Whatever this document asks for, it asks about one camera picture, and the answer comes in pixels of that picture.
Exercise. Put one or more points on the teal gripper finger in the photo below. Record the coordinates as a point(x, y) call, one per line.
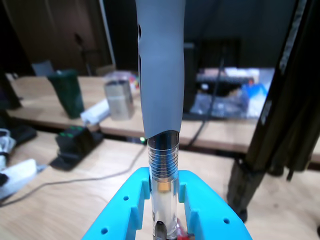
point(117, 217)
point(215, 220)

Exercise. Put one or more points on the grey grip clear pen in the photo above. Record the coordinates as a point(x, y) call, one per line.
point(162, 87)

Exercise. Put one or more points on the black charger green lights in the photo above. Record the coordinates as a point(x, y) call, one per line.
point(75, 145)

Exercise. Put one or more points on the white power adapter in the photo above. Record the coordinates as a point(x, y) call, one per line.
point(95, 112)

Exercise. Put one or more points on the white plastic device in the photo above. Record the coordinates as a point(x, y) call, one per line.
point(17, 175)

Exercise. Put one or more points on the black tripod stand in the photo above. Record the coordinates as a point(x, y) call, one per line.
point(275, 125)

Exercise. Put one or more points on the beige metal canister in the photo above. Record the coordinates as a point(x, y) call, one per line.
point(118, 102)

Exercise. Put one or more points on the blue plastic container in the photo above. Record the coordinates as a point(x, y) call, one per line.
point(255, 100)

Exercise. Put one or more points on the dark green tumbler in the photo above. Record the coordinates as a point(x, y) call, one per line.
point(67, 95)

